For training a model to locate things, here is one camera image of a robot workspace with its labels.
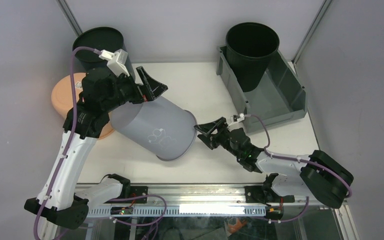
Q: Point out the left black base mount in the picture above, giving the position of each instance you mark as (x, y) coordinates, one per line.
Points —
(134, 195)

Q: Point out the orange object under table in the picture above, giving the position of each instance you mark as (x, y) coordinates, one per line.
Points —
(234, 224)

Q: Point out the white slotted cable duct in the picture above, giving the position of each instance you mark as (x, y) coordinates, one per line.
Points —
(185, 210)

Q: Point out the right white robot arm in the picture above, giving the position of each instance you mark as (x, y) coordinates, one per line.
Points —
(316, 175)

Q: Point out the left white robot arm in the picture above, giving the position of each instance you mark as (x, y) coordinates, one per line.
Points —
(102, 92)

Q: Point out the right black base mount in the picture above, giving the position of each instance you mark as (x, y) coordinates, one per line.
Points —
(264, 193)

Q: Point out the aluminium frame rail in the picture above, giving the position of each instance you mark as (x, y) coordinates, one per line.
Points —
(157, 193)

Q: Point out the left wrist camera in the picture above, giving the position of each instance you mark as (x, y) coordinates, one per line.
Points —
(116, 61)

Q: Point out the black cylindrical bin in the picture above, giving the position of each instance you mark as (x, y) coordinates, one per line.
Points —
(250, 47)

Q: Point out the dark blue cylindrical container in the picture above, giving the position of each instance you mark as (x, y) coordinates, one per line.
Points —
(100, 38)

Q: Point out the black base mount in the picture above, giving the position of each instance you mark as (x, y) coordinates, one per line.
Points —
(134, 195)
(264, 193)

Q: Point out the orange plastic bucket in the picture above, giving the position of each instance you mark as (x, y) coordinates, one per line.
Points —
(72, 99)

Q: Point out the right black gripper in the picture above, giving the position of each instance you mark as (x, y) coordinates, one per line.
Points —
(210, 140)

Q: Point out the grey storage crate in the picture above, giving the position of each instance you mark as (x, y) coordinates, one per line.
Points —
(278, 99)

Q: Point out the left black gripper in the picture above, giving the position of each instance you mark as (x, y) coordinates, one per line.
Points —
(151, 89)

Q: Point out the grey plastic bucket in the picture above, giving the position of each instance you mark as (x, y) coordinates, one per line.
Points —
(159, 126)

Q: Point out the small green circuit board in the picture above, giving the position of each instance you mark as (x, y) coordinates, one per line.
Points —
(121, 210)

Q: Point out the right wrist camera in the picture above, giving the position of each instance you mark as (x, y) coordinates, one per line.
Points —
(236, 119)

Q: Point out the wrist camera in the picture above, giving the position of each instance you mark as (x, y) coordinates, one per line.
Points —
(116, 61)
(236, 119)

